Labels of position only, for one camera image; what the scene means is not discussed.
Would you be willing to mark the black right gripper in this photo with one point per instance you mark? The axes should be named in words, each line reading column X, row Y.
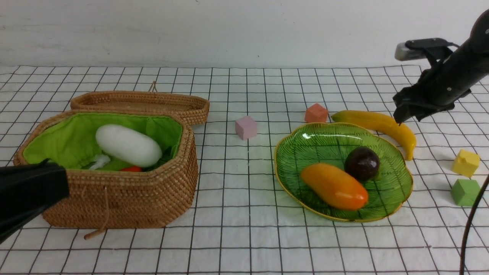
column 439, row 87

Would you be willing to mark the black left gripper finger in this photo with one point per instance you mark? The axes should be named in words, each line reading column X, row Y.
column 26, row 191

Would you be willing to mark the yellow toy banana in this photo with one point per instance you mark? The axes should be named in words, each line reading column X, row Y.
column 383, row 123

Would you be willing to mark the purple toy mangosteen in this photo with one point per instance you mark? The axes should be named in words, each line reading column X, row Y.
column 362, row 163

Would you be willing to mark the orange toy carrot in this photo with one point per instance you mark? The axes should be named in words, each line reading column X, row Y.
column 132, row 169

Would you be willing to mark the orange toy mango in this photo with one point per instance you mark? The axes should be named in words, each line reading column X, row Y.
column 335, row 187

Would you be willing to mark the white toy radish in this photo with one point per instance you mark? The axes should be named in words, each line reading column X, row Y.
column 128, row 145

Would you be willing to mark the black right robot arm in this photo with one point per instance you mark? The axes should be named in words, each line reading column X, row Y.
column 475, row 51

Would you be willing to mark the woven rattan basket green lining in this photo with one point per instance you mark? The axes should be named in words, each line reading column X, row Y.
column 111, row 197

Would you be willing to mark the yellow foam cube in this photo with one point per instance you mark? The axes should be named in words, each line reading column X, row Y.
column 466, row 163

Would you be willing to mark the green leaf-shaped glass plate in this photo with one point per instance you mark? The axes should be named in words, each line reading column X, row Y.
column 331, row 143

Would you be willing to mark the orange foam cube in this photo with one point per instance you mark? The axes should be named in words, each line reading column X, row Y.
column 316, row 114

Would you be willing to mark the green foam cube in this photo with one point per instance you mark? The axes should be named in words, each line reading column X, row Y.
column 464, row 192

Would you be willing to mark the pink foam cube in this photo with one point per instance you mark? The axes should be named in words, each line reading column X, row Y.
column 246, row 128

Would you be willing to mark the woven rattan basket lid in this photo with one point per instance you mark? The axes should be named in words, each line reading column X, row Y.
column 191, row 109

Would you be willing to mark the white grid tablecloth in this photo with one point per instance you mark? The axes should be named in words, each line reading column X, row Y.
column 241, row 221

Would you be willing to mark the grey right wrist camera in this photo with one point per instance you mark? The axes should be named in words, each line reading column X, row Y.
column 432, row 49

